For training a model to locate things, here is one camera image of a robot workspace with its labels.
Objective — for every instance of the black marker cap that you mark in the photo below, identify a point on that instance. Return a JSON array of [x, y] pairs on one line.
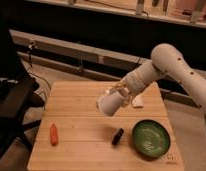
[[117, 136]]

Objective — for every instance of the orange toy carrot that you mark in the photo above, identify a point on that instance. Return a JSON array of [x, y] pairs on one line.
[[53, 134]]

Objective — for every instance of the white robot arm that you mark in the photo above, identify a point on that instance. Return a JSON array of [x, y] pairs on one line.
[[165, 60]]

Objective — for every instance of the green ceramic plate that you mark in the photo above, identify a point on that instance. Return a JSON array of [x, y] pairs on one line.
[[150, 138]]

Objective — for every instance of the white eraser block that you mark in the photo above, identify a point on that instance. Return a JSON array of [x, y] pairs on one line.
[[137, 102]]

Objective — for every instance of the black chair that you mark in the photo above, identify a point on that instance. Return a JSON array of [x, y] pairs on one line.
[[21, 96]]

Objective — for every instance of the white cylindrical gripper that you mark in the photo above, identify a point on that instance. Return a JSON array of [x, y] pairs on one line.
[[123, 90]]

